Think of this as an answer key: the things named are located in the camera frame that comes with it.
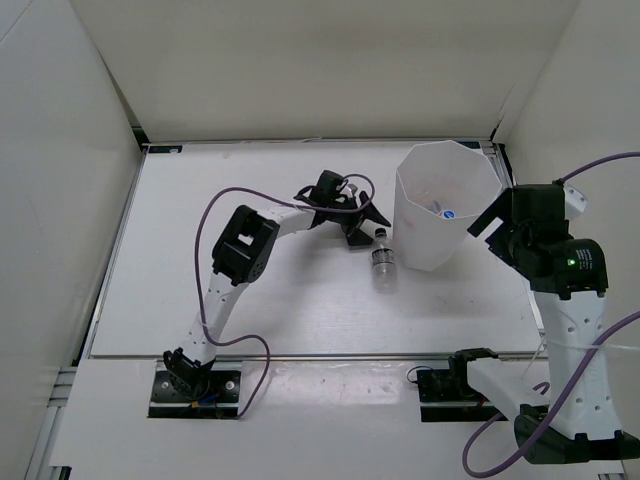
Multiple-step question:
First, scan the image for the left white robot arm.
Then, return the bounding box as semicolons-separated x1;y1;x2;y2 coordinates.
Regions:
163;186;391;400

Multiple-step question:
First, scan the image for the clear bottle black cap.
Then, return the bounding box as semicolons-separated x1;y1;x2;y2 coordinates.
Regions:
371;228;397;293

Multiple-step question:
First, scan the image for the clear bottle white cap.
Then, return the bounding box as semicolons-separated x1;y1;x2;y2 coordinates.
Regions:
425;200;458;220

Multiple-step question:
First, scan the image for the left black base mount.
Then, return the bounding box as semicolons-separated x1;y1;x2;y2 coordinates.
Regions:
147;361;243;420

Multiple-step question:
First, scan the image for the white octagonal bin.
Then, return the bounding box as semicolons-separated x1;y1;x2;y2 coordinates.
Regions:
392;140;503;271

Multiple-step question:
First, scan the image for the aluminium frame rail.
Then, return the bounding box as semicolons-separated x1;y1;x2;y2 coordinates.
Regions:
480;141;517;188

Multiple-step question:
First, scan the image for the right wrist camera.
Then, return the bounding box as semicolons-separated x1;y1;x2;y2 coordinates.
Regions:
511;180;587;224

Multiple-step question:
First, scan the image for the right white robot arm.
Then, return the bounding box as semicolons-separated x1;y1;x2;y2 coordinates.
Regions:
449;183;639;478

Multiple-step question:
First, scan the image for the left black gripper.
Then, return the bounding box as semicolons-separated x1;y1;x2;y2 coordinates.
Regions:
326;191;390;246

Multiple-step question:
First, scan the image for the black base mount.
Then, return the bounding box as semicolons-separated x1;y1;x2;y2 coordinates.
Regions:
147;361;243;420
406;348;499;423

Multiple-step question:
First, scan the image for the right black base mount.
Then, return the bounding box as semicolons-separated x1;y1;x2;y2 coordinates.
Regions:
406;348;499;423

